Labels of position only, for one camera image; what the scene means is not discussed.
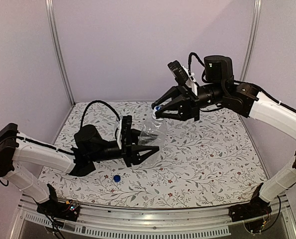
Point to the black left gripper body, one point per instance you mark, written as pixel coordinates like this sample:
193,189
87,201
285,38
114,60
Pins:
127,157

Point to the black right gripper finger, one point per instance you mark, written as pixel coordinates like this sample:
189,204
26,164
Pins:
169,113
172,94

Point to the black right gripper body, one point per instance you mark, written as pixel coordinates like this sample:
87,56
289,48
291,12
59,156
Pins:
192,103

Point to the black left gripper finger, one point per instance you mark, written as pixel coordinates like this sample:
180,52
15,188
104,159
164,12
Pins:
148,138
147,153

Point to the white blue bottle cap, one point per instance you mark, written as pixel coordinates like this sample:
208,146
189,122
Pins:
155,109

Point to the clear bottle white cap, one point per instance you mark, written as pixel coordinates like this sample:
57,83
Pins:
157,126

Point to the Pepsi bottle blue label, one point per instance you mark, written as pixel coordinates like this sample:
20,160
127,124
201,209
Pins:
116,127

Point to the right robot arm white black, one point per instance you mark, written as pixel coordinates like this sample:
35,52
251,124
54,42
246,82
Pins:
250,101

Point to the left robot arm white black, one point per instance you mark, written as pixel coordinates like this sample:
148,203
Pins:
16,147

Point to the floral patterned table mat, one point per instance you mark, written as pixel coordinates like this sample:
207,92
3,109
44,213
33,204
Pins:
202,163

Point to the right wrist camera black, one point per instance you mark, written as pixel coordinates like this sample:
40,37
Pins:
182,76

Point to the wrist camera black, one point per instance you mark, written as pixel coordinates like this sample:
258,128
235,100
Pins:
182,76
124,129

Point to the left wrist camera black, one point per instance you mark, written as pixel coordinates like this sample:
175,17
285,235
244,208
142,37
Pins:
124,129

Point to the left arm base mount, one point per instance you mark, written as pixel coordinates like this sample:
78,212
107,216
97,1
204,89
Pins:
68,210

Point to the aluminium front rail frame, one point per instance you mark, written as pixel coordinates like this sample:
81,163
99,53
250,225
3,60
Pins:
108,222

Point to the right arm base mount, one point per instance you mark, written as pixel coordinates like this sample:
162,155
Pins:
254,215

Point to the right aluminium corner post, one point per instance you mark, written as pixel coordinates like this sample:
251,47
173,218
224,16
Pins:
252,39

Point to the aluminium corner post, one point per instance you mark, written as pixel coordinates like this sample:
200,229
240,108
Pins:
58,52
252,39

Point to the left aluminium corner post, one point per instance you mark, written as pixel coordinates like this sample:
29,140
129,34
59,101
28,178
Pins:
58,52

